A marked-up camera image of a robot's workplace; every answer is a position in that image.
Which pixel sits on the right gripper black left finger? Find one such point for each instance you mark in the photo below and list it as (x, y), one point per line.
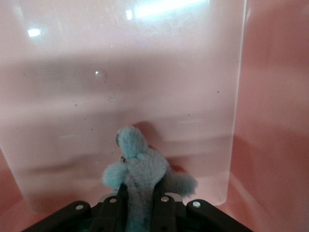
(108, 212)

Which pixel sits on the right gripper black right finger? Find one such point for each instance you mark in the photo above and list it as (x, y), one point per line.
(165, 212)

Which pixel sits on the grey plush toy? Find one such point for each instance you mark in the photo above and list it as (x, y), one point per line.
(142, 174)

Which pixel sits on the pink plastic box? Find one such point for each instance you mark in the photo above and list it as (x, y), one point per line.
(72, 48)

